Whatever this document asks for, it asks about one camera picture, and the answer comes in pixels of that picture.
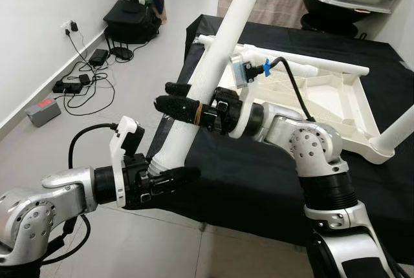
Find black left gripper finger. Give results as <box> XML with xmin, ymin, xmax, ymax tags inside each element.
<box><xmin>151</xmin><ymin>166</ymin><xmax>202</xmax><ymax>200</ymax></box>

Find white plastic children table top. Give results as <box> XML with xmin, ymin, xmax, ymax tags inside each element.
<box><xmin>197</xmin><ymin>34</ymin><xmax>397</xmax><ymax>166</ymax></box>

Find tan rubber band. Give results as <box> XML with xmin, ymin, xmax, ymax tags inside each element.
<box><xmin>194</xmin><ymin>103</ymin><xmax>208</xmax><ymax>124</ymax></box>

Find black oval floor object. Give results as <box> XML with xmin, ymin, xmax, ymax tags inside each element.
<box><xmin>112</xmin><ymin>46</ymin><xmax>134</xmax><ymax>61</ymax></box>

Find black tablecloth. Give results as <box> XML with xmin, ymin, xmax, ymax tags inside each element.
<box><xmin>147</xmin><ymin>14</ymin><xmax>414</xmax><ymax>266</ymax></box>

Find black case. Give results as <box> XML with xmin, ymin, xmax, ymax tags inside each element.
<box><xmin>103</xmin><ymin>0</ymin><xmax>161</xmax><ymax>45</ymax></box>

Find black power adapter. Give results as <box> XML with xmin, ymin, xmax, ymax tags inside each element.
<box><xmin>89</xmin><ymin>48</ymin><xmax>109</xmax><ymax>67</ymax></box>

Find black power strip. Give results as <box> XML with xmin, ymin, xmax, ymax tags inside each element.
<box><xmin>52</xmin><ymin>74</ymin><xmax>93</xmax><ymax>95</ymax></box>

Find beige striped cloth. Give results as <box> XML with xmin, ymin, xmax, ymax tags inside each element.
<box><xmin>217</xmin><ymin>0</ymin><xmax>308</xmax><ymax>30</ymax></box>

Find grey box red label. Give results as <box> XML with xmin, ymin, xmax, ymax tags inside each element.
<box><xmin>26</xmin><ymin>97</ymin><xmax>63</xmax><ymax>127</ymax></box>

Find black round bowl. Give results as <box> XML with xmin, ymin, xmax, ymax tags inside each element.
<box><xmin>301</xmin><ymin>0</ymin><xmax>389</xmax><ymax>36</ymax></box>

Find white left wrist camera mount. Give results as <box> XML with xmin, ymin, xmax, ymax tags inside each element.
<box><xmin>108</xmin><ymin>116</ymin><xmax>147</xmax><ymax>202</ymax></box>

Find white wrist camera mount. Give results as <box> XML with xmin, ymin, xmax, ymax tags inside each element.
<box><xmin>108</xmin><ymin>116</ymin><xmax>147</xmax><ymax>202</ymax></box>
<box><xmin>226</xmin><ymin>44</ymin><xmax>271</xmax><ymax>140</ymax></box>

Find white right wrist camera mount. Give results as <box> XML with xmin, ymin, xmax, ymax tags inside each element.
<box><xmin>226</xmin><ymin>44</ymin><xmax>271</xmax><ymax>140</ymax></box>

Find tangled black floor cables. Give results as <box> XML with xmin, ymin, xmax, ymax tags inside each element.
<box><xmin>61</xmin><ymin>29</ymin><xmax>117</xmax><ymax>116</ymax></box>

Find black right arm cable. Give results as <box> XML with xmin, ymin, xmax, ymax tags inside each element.
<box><xmin>262</xmin><ymin>57</ymin><xmax>318</xmax><ymax>123</ymax></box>

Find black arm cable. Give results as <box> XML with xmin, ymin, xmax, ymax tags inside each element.
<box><xmin>68</xmin><ymin>123</ymin><xmax>120</xmax><ymax>170</ymax></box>
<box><xmin>262</xmin><ymin>57</ymin><xmax>318</xmax><ymax>123</ymax></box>

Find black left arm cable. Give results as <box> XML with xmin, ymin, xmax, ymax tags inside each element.
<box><xmin>68</xmin><ymin>123</ymin><xmax>120</xmax><ymax>170</ymax></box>

